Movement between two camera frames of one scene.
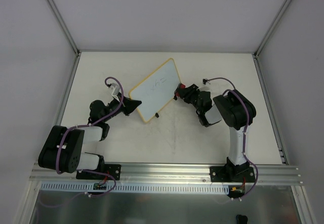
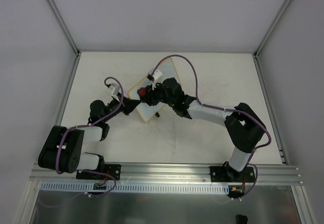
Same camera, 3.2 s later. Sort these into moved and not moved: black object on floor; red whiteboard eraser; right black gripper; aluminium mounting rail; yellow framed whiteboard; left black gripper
Moved: right black gripper; red whiteboard eraser
Not moved: aluminium mounting rail; left black gripper; yellow framed whiteboard; black object on floor
